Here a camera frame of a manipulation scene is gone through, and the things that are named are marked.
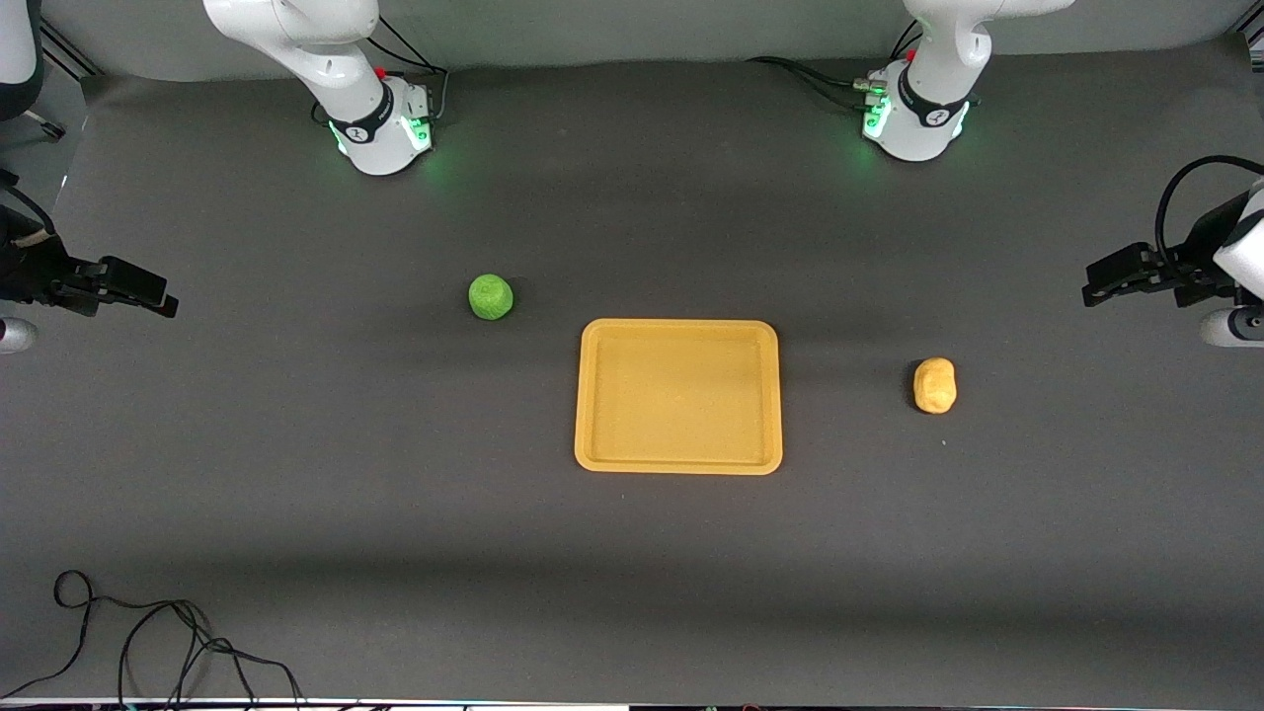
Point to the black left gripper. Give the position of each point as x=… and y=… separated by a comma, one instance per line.
x=1192, y=269

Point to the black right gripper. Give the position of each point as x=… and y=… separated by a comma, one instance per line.
x=30, y=272

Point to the yellow-brown potato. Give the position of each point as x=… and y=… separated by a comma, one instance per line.
x=934, y=385

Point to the green apple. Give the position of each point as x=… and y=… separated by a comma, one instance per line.
x=491, y=297

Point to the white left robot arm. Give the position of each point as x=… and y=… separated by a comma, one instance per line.
x=918, y=128

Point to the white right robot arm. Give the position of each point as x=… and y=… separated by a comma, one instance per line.
x=375, y=128

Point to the yellow plastic tray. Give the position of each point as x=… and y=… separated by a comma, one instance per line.
x=678, y=397

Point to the dark grey table mat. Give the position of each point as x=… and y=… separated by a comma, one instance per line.
x=296, y=444

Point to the aluminium frame rail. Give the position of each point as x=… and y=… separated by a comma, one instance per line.
x=69, y=51

